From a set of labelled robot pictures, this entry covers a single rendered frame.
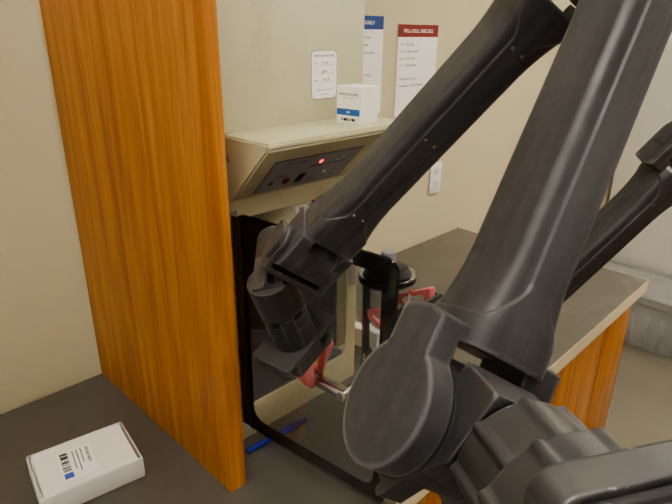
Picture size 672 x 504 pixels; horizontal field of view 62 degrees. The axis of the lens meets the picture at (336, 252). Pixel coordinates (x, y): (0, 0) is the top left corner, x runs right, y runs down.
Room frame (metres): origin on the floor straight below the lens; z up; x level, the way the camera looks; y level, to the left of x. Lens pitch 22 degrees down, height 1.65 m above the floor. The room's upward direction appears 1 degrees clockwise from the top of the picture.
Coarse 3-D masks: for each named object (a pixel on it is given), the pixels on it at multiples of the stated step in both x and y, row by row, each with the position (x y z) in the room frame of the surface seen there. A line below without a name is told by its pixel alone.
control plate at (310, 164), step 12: (312, 156) 0.84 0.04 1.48; (324, 156) 0.87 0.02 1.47; (336, 156) 0.89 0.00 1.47; (348, 156) 0.92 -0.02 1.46; (276, 168) 0.80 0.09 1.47; (288, 168) 0.83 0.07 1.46; (300, 168) 0.85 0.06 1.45; (312, 168) 0.88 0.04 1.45; (324, 168) 0.91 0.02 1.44; (336, 168) 0.94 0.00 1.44; (264, 180) 0.81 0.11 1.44; (276, 180) 0.84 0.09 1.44; (312, 180) 0.92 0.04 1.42
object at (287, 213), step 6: (300, 204) 0.99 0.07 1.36; (306, 204) 1.00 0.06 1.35; (276, 210) 0.96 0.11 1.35; (282, 210) 0.96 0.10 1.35; (288, 210) 0.97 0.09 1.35; (294, 210) 0.97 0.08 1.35; (252, 216) 0.96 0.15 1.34; (258, 216) 0.95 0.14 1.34; (264, 216) 0.95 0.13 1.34; (270, 216) 0.95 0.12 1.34; (276, 216) 0.95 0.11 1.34; (282, 216) 0.96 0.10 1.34; (288, 216) 0.96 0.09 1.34; (276, 222) 0.95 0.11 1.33
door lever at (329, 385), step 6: (318, 378) 0.65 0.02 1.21; (324, 378) 0.65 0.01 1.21; (330, 378) 0.65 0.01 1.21; (318, 384) 0.65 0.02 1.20; (324, 384) 0.64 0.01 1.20; (330, 384) 0.64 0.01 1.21; (336, 384) 0.64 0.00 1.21; (342, 384) 0.64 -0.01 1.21; (324, 390) 0.64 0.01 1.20; (330, 390) 0.63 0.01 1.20; (336, 390) 0.63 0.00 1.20; (342, 390) 0.62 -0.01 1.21; (348, 390) 0.62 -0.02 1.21; (336, 396) 0.63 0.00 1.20; (342, 396) 0.62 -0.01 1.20
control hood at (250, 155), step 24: (336, 120) 0.98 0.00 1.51; (384, 120) 0.99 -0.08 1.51; (240, 144) 0.79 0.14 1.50; (264, 144) 0.76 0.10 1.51; (288, 144) 0.78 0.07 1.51; (312, 144) 0.81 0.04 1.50; (336, 144) 0.86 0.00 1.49; (360, 144) 0.91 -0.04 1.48; (240, 168) 0.79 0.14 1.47; (264, 168) 0.78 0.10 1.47; (240, 192) 0.80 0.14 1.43; (264, 192) 0.85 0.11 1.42
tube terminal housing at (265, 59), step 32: (224, 0) 0.85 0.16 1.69; (256, 0) 0.89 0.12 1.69; (288, 0) 0.93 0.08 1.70; (320, 0) 0.98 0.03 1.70; (352, 0) 1.04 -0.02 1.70; (224, 32) 0.85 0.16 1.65; (256, 32) 0.89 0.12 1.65; (288, 32) 0.93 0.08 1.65; (320, 32) 0.98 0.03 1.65; (352, 32) 1.04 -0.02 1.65; (224, 64) 0.84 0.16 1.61; (256, 64) 0.89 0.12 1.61; (288, 64) 0.93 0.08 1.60; (352, 64) 1.04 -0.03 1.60; (224, 96) 0.84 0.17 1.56; (256, 96) 0.88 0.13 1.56; (288, 96) 0.93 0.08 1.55; (224, 128) 0.84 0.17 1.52; (256, 128) 0.88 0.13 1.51; (288, 192) 0.93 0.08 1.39; (320, 192) 0.98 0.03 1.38
